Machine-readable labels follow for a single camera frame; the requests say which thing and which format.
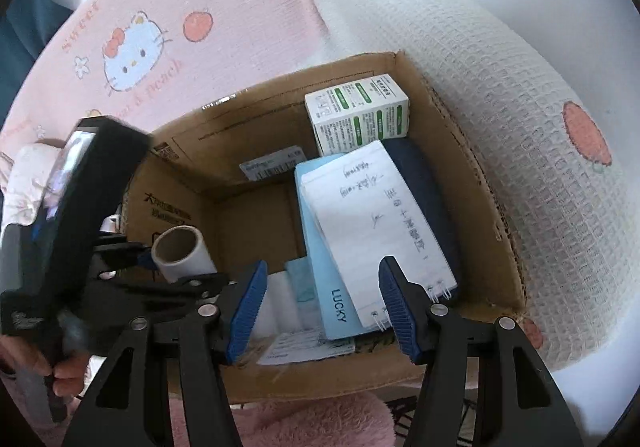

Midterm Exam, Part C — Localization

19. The white paper notepad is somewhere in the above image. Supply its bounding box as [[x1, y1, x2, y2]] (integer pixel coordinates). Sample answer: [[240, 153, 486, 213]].
[[302, 141, 458, 330]]

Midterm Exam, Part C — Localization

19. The white printed paper sheet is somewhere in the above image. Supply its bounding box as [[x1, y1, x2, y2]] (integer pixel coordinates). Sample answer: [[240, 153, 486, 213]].
[[257, 329, 357, 367]]

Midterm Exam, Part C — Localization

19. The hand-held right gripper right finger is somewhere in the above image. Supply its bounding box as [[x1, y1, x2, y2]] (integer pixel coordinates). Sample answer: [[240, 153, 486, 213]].
[[377, 255, 586, 447]]

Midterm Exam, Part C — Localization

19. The pink fluffy blanket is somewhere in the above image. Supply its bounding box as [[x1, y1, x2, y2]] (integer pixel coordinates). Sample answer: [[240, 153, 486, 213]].
[[165, 392, 401, 447]]

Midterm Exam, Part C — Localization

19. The brown cardboard box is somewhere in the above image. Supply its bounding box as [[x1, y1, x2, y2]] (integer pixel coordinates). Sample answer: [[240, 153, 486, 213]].
[[117, 51, 528, 403]]

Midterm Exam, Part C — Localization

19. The pink pillow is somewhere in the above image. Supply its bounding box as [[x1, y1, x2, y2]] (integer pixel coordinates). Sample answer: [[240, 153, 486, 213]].
[[0, 139, 71, 228]]

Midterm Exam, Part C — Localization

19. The light blue flat box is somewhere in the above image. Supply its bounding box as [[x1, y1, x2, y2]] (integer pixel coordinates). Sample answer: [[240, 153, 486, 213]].
[[294, 154, 366, 342]]

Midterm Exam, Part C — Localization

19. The white green carton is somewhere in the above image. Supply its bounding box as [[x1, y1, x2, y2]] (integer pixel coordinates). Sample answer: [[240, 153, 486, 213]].
[[304, 74, 412, 158]]

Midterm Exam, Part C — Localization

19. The white cardboard roll core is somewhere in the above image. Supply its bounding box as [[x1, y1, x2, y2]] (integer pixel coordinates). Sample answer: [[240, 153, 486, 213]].
[[151, 225, 218, 284]]

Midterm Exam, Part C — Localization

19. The cat print blanket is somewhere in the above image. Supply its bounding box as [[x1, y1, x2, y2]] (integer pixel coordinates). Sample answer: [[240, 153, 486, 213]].
[[0, 0, 640, 378]]

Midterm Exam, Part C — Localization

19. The person's left hand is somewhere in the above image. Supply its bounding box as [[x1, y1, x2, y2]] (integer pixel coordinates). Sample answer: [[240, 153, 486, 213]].
[[0, 334, 91, 400]]

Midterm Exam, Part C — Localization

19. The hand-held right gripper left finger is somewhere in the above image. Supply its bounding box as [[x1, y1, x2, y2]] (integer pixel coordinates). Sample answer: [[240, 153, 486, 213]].
[[60, 259, 268, 447]]

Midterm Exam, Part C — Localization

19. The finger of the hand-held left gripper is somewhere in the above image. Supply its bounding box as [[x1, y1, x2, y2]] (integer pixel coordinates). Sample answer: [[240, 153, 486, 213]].
[[92, 233, 157, 280], [100, 272, 233, 313]]

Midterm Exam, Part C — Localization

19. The white foam piece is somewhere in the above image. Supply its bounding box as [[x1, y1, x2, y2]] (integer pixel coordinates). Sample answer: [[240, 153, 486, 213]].
[[250, 272, 306, 339]]

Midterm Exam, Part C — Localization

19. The dark blue cloth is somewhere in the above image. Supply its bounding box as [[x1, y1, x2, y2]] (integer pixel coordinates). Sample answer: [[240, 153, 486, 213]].
[[0, 0, 76, 128]]

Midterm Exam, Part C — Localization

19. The navy blue case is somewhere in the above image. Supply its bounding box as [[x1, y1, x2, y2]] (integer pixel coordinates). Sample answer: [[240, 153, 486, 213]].
[[382, 137, 463, 278]]

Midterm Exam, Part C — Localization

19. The light blue packet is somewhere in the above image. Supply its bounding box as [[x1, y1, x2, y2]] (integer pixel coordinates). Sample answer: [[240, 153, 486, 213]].
[[285, 257, 321, 328]]

